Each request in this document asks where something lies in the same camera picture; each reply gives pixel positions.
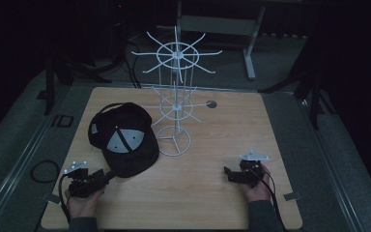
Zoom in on person's left hand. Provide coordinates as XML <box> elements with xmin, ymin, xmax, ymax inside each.
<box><xmin>67</xmin><ymin>188</ymin><xmax>106</xmax><ymax>220</ymax></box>

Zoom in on white wire display rack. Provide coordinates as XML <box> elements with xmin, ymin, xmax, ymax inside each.
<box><xmin>130</xmin><ymin>25</ymin><xmax>223</xmax><ymax>158</ymax></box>

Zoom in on black metal stand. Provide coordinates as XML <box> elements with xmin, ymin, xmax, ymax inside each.
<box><xmin>259</xmin><ymin>28</ymin><xmax>337</xmax><ymax>131</ymax></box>
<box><xmin>37</xmin><ymin>18</ymin><xmax>110</xmax><ymax>116</ymax></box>

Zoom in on black cable loop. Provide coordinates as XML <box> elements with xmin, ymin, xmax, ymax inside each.
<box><xmin>29</xmin><ymin>159</ymin><xmax>61</xmax><ymax>185</ymax></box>

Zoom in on black baseball cap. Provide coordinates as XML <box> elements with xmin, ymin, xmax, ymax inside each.
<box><xmin>87</xmin><ymin>101</ymin><xmax>160</xmax><ymax>179</ymax></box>

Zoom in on grey tape strip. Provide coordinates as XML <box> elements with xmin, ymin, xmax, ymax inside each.
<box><xmin>282</xmin><ymin>191</ymin><xmax>303</xmax><ymax>201</ymax></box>
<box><xmin>40</xmin><ymin>192</ymin><xmax>62</xmax><ymax>205</ymax></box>

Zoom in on person's right hand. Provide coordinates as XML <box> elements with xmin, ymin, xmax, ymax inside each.
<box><xmin>240</xmin><ymin>163</ymin><xmax>273</xmax><ymax>204</ymax></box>

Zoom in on white metal desk frame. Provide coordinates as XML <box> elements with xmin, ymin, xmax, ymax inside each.
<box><xmin>175</xmin><ymin>0</ymin><xmax>267</xmax><ymax>81</ymax></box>

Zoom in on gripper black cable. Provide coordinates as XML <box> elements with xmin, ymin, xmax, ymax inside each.
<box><xmin>58</xmin><ymin>173</ymin><xmax>75</xmax><ymax>224</ymax></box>
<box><xmin>249</xmin><ymin>168</ymin><xmax>289</xmax><ymax>232</ymax></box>

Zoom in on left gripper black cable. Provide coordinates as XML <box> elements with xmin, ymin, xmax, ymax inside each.
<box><xmin>58</xmin><ymin>173</ymin><xmax>75</xmax><ymax>224</ymax></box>

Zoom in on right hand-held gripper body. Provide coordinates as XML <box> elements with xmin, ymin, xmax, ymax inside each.
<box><xmin>229</xmin><ymin>150</ymin><xmax>271</xmax><ymax>189</ymax></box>

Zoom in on black rectangular floor bracket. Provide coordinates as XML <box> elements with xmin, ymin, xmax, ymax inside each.
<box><xmin>50</xmin><ymin>113</ymin><xmax>74</xmax><ymax>129</ymax></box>

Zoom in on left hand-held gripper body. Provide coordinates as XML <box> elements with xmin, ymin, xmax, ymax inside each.
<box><xmin>63</xmin><ymin>160</ymin><xmax>110</xmax><ymax>199</ymax></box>

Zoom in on black floor cables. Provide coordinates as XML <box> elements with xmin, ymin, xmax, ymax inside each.
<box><xmin>73</xmin><ymin>32</ymin><xmax>162</xmax><ymax>90</ymax></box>

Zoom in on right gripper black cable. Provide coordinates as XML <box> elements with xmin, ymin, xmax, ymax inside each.
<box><xmin>249</xmin><ymin>168</ymin><xmax>289</xmax><ymax>232</ymax></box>

